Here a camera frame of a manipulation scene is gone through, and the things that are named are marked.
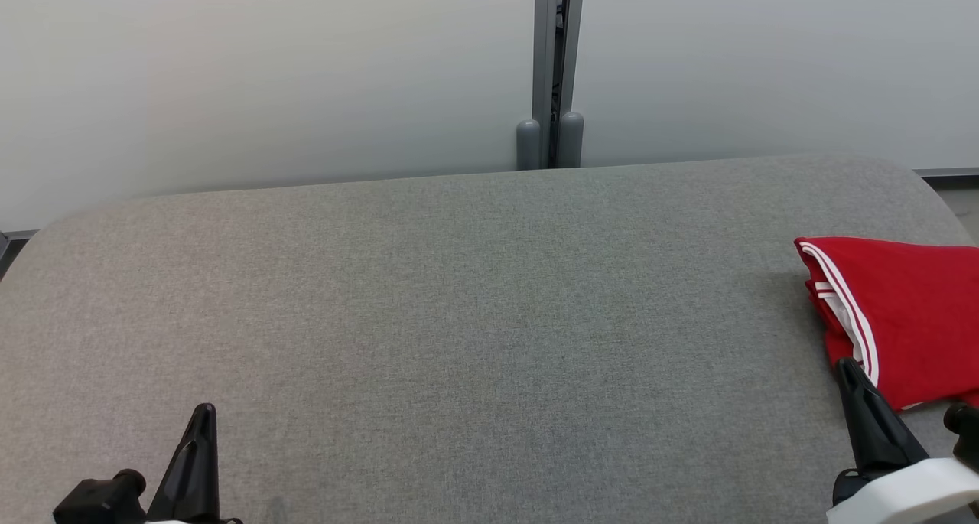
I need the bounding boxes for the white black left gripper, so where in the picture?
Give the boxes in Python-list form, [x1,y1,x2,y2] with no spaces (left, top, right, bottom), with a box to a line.
[145,403,244,524]

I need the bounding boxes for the grey rounded post foot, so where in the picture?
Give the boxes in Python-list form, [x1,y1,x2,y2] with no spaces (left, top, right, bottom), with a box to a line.
[516,119,542,172]
[557,111,585,169]

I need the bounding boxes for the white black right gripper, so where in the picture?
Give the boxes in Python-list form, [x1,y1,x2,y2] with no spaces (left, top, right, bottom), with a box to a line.
[826,358,979,524]

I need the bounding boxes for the red white basketball jersey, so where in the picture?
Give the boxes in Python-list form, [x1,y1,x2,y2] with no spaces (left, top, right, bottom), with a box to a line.
[794,237,979,412]

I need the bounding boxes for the grey partition post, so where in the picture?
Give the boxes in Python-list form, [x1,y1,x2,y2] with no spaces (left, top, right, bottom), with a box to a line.
[533,0,587,170]

